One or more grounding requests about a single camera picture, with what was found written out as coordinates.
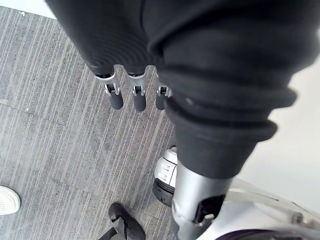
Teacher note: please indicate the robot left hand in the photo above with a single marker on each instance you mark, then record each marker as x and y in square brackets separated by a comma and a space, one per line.
[200, 75]

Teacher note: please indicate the robot silver left foot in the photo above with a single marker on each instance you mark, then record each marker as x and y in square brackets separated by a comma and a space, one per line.
[166, 172]

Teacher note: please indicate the robot silver left leg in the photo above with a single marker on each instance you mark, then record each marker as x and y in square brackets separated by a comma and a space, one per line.
[262, 215]

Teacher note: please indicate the robot dark right foot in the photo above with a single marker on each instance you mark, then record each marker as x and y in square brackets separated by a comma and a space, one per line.
[127, 222]

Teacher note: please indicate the person's white shoe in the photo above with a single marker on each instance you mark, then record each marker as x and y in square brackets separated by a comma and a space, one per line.
[8, 200]

